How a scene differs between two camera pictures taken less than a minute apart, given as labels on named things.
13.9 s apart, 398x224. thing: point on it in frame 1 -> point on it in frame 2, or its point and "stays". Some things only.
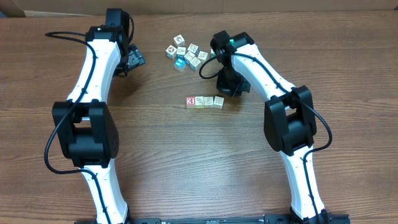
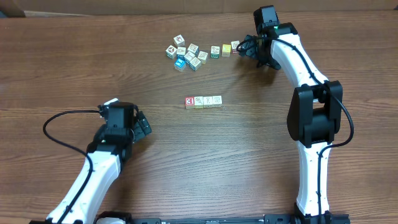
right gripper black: x=224 y=86 -> x=249 y=49
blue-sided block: x=180 y=65 stays
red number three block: x=190 y=102 stays
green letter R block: x=208 y=102 stays
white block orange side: x=219 y=102 stays
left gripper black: x=135 y=57 -> x=138 y=129
